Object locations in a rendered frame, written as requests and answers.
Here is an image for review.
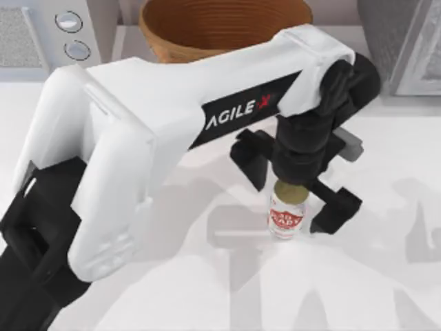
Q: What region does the red and white can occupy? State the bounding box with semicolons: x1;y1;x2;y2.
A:
267;180;309;241

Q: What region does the brown woven basket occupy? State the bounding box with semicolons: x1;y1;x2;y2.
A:
138;0;314;65

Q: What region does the grey cabinet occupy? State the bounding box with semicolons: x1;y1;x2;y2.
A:
356;0;441;98

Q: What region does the round microwave knob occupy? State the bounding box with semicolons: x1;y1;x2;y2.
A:
63;39;92;61
54;10;84;32

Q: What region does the pale microwave oven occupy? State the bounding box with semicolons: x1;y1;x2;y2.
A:
0;0;105;83

